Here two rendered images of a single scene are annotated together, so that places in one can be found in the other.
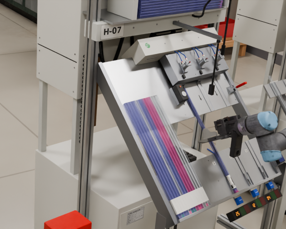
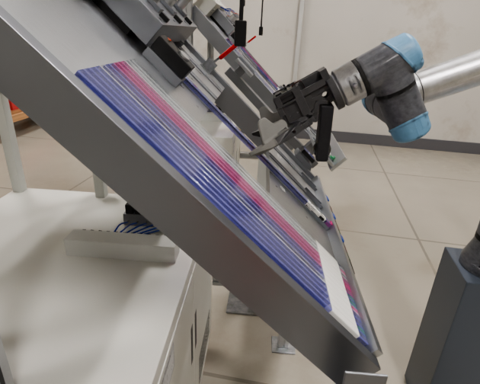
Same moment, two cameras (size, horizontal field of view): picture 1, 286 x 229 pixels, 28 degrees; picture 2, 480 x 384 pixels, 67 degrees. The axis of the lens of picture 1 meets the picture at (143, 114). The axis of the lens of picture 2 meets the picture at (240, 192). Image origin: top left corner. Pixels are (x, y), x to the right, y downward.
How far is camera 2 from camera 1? 1.90 m
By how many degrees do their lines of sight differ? 39
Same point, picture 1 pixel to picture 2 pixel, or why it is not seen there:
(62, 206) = not seen: outside the picture
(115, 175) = (59, 307)
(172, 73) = (139, 9)
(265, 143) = (415, 102)
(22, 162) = not seen: outside the picture
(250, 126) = (377, 77)
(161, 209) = (325, 349)
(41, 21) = not seen: outside the picture
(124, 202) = (140, 369)
